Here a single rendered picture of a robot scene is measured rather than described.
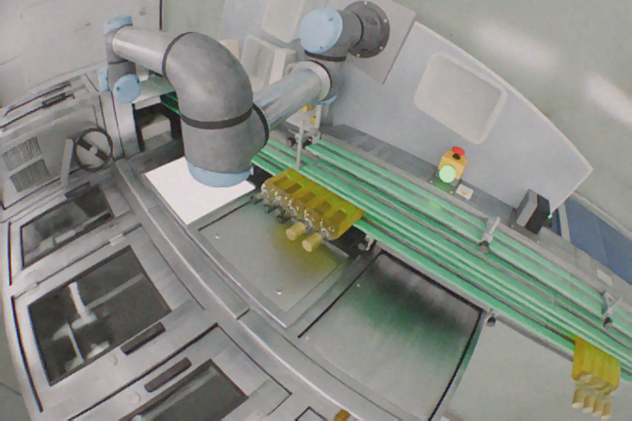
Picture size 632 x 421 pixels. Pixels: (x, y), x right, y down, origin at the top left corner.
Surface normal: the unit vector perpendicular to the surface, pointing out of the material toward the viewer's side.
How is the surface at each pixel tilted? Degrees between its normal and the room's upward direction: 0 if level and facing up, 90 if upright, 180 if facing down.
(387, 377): 90
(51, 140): 90
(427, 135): 0
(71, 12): 90
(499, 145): 0
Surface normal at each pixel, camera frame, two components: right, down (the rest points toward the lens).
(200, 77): 0.14, 0.13
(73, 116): 0.77, 0.44
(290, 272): 0.11, -0.81
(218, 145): 0.33, 0.68
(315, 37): -0.63, 0.33
